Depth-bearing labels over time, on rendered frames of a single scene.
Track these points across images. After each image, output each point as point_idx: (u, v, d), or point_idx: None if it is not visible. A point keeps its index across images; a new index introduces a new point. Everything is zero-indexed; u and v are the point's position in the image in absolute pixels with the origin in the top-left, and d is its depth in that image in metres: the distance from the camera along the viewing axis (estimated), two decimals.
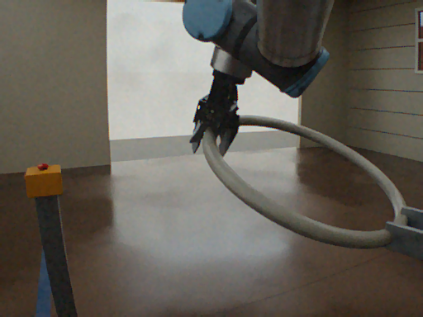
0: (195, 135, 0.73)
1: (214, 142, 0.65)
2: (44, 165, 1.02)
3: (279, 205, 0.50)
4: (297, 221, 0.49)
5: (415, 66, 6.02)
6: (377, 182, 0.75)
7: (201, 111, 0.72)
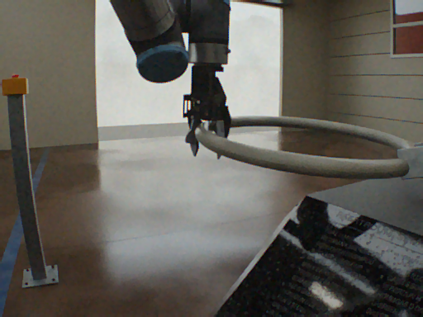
0: (190, 134, 0.74)
1: (205, 127, 0.65)
2: (16, 74, 1.39)
3: (273, 149, 0.48)
4: (294, 158, 0.46)
5: (390, 50, 6.40)
6: (387, 143, 0.71)
7: None
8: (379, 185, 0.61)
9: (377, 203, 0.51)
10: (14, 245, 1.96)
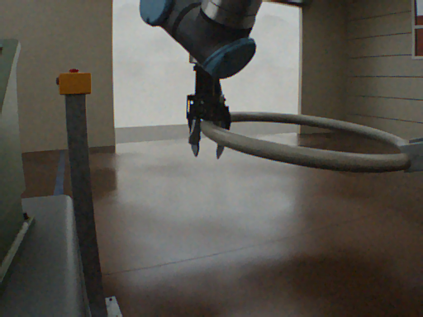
0: (192, 135, 0.73)
1: (212, 123, 0.65)
2: (75, 68, 1.15)
3: (292, 145, 0.50)
4: (315, 153, 0.48)
5: (411, 52, 6.16)
6: (377, 138, 0.76)
7: None
8: None
9: None
10: None
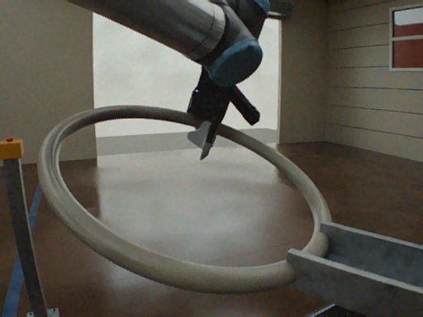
0: None
1: (54, 139, 0.46)
2: (10, 138, 1.43)
3: (105, 231, 0.33)
4: (128, 256, 0.31)
5: (388, 63, 6.44)
6: (297, 185, 0.61)
7: None
8: (344, 316, 0.65)
9: None
10: (16, 284, 2.00)
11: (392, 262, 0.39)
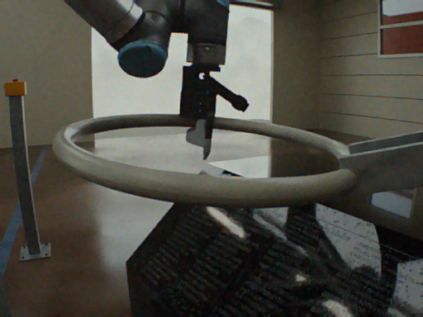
0: None
1: (65, 134, 0.43)
2: (16, 78, 1.66)
3: (163, 170, 0.31)
4: (198, 183, 0.29)
5: (377, 51, 6.67)
6: (306, 142, 0.63)
7: None
8: (271, 158, 0.89)
9: (253, 167, 0.78)
10: (13, 228, 2.23)
11: None
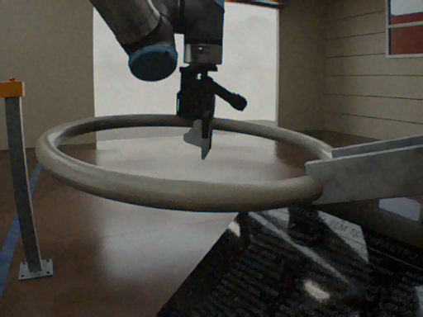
0: None
1: (50, 134, 0.46)
2: (12, 78, 1.47)
3: (110, 171, 0.31)
4: (138, 184, 0.30)
5: (385, 51, 6.48)
6: (300, 145, 0.61)
7: None
8: None
9: None
10: (11, 240, 2.05)
11: None
